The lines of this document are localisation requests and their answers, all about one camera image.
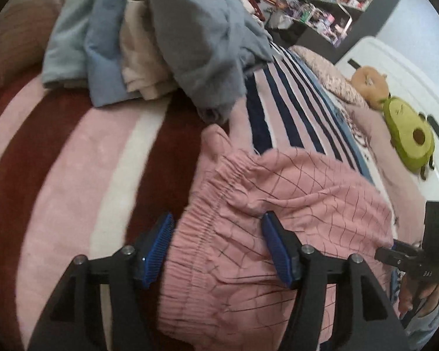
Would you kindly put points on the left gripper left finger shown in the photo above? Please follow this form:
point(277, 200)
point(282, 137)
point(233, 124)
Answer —
point(72, 318)

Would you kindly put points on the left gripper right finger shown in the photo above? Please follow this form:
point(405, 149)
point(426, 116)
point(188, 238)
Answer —
point(364, 318)

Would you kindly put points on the pink checked pants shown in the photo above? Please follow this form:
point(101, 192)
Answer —
point(259, 233)

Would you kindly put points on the person's right hand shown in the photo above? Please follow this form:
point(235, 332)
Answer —
point(408, 293)

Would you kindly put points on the grey right sleeve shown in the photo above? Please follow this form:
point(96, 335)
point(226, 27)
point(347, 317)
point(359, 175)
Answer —
point(421, 329)

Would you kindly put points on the green avocado plush toy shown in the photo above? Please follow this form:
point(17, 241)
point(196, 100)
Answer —
point(411, 136)

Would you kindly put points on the striped plush bed blanket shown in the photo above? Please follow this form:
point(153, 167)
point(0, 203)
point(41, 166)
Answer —
point(76, 179)

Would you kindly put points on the white headboard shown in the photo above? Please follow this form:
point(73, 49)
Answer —
point(406, 81)

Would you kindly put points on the brown plush toy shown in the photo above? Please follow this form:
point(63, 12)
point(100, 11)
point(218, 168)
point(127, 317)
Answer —
point(371, 85)

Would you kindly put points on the floral pink pillow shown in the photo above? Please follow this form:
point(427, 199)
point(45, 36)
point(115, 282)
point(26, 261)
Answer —
point(330, 77)

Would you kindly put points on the cream folded garment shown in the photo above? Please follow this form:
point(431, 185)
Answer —
point(144, 71)

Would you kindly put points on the dark cluttered shelf unit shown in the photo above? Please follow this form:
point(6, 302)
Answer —
point(328, 27)

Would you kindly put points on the light blue folded garment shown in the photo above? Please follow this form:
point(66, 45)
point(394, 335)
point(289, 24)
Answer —
point(84, 51)

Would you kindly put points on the beige pink rumpled duvet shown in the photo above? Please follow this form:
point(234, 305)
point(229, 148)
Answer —
point(25, 29)

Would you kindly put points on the grey-blue crumpled garment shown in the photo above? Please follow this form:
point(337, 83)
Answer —
point(210, 46)

